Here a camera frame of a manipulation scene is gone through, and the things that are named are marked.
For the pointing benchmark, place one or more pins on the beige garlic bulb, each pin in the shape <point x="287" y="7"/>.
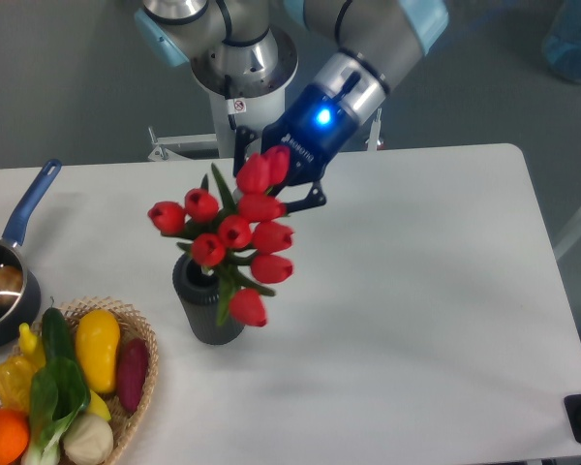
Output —
<point x="89" y="440"/>

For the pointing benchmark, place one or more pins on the yellow mango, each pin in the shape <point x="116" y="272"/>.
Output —
<point x="97" y="342"/>

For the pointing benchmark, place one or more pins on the blue handled saucepan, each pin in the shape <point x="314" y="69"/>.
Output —
<point x="27" y="306"/>

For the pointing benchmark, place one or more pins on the woven wicker basket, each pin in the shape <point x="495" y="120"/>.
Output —
<point x="132" y="325"/>

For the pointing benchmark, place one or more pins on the green cucumber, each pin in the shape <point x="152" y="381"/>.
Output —
<point x="56" y="336"/>

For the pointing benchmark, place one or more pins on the brown bun in saucepan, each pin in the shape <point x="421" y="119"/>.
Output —
<point x="11" y="283"/>

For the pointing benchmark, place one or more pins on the red tulip bouquet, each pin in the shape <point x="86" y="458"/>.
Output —
<point x="239" y="240"/>

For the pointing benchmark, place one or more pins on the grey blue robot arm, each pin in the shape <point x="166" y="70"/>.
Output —
<point x="378" y="42"/>

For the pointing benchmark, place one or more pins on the dark grey ribbed vase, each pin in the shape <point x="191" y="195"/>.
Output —
<point x="199" y="294"/>

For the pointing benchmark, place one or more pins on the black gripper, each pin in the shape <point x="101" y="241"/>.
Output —
<point x="314" y="128"/>

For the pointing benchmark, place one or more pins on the orange fruit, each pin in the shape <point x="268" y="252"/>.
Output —
<point x="14" y="435"/>

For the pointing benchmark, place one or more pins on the yellow bell pepper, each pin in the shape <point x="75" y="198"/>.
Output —
<point x="16" y="374"/>

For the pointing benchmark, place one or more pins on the blue water bottle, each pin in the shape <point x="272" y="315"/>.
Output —
<point x="561" y="48"/>

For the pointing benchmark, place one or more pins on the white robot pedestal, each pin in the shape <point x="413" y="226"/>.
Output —
<point x="246" y="86"/>

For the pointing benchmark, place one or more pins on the purple sweet potato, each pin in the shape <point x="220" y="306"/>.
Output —
<point x="131" y="374"/>

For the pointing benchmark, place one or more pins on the small yellow squash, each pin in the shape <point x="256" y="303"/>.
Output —
<point x="31" y="346"/>

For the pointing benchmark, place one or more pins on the green bok choy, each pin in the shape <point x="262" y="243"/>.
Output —
<point x="58" y="395"/>

